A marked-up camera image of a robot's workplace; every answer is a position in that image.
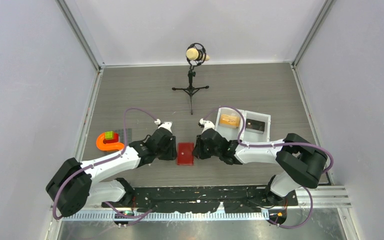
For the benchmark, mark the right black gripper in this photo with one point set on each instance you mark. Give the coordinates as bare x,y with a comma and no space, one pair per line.
198,153

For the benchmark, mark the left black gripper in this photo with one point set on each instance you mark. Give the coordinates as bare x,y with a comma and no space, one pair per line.
172,153

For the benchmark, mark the red card holder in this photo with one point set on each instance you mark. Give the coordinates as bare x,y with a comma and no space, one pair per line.
185,155

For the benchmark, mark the orange credit card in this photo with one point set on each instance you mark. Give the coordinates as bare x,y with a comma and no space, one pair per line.
229,121

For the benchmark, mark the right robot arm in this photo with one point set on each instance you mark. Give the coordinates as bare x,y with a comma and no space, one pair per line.
302,163

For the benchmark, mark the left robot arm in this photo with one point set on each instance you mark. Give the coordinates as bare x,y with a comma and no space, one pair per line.
79,184

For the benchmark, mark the black credit card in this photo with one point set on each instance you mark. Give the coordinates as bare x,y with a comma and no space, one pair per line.
255,126

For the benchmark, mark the white two-compartment tray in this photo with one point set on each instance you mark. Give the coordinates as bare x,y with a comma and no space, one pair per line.
240,133

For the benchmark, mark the grey studded baseplate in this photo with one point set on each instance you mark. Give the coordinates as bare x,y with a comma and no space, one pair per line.
121,134

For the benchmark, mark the red toy block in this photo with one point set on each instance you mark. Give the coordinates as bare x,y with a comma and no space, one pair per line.
115,140

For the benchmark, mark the orange curved plastic piece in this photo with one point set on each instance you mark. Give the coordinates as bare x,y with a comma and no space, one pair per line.
118,146

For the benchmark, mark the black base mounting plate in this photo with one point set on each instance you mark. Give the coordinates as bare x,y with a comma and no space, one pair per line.
203,199

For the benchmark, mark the green toy block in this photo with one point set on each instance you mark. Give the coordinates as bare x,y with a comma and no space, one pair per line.
109,135

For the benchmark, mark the black microphone tripod stand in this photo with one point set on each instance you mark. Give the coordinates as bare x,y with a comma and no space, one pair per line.
190,90

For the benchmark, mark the beige microphone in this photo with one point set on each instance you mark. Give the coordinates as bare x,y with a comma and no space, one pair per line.
198,55

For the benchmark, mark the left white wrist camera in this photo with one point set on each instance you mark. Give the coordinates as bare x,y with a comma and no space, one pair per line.
164,125

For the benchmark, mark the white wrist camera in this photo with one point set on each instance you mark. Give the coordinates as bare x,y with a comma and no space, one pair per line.
164,125
206,124

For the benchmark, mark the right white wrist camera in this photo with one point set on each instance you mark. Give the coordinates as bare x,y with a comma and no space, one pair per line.
206,124

